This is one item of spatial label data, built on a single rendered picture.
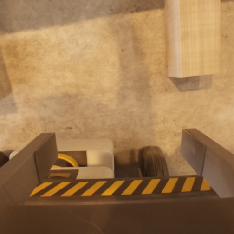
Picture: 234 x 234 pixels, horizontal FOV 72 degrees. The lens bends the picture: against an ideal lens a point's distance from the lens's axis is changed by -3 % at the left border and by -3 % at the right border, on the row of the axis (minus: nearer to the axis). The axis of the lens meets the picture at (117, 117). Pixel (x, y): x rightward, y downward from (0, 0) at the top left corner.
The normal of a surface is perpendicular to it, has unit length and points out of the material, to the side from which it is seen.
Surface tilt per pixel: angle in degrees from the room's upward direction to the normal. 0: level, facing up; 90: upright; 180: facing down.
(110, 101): 0
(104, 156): 0
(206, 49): 0
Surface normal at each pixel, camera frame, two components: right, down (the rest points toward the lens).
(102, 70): 0.02, 0.25
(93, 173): -0.03, -0.97
